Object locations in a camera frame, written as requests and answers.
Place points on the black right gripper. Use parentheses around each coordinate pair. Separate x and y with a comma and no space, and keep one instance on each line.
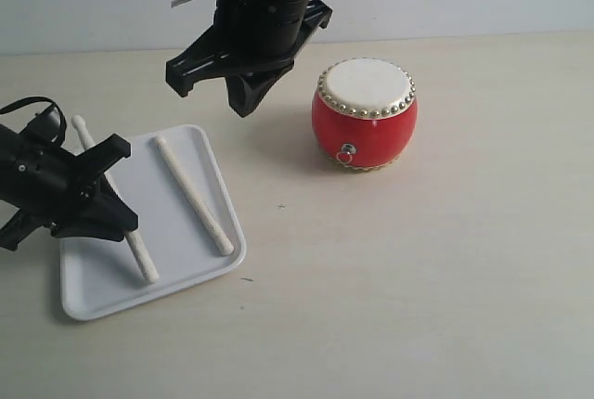
(250,46)

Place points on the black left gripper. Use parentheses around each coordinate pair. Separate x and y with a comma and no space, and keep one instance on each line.
(53,188)

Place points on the white drumstick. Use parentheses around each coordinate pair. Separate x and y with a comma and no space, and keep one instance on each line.
(201,209)
(133,238)

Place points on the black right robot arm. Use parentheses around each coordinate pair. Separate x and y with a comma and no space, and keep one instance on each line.
(251,44)

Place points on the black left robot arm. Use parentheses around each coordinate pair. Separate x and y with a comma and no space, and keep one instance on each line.
(68,194)

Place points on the small red drum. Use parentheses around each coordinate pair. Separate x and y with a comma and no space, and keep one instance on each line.
(364,112)

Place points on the white rectangular tray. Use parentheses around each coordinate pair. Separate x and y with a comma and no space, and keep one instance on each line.
(100,278)

